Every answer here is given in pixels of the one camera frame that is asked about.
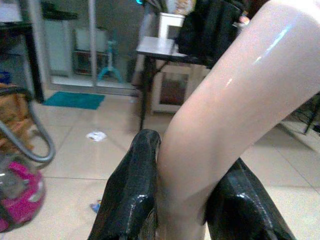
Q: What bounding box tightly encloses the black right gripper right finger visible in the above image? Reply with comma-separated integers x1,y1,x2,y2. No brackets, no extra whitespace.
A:
204,157,298,240

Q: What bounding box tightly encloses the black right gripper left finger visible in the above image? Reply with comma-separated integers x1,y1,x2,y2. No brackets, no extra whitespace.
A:
87,128,162,240

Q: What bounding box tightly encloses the white broom handle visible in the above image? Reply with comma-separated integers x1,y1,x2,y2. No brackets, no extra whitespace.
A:
155,0,320,240

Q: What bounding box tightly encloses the teal floor mat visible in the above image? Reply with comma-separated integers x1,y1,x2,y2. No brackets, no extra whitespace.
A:
41,91,106,111

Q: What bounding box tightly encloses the blue wrapper scrap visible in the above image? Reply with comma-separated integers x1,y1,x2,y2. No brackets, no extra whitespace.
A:
89,199,102,214

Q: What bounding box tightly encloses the crumpled white paper scrap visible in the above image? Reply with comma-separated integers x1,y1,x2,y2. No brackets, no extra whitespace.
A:
86,130,108,143

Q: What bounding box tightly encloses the pink canister vacuum cleaner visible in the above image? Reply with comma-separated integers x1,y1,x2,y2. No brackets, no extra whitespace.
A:
0,152,46,232

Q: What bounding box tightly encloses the white cabinet with glass door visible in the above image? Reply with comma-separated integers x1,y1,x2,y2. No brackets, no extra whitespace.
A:
150,63,211,115

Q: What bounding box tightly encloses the orange plush toy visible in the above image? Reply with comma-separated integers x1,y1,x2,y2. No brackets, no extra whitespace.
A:
0,83,35,153

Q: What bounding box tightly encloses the black folding table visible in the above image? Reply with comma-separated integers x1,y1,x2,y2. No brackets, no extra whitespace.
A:
134,36,213,132

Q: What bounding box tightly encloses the white box on table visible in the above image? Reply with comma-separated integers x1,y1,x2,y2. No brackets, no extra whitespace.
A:
158,11,185,40

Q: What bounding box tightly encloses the black bag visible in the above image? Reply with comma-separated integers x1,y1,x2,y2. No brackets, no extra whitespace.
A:
176,0,248,66

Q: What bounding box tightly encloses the black desk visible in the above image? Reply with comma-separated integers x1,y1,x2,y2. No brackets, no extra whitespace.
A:
0,21,46,104

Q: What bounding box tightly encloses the grey vacuum hose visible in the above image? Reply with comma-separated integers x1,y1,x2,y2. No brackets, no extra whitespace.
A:
0,87,56,162

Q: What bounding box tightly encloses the sliding glass door frame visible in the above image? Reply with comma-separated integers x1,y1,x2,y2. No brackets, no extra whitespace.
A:
14,0,141,91

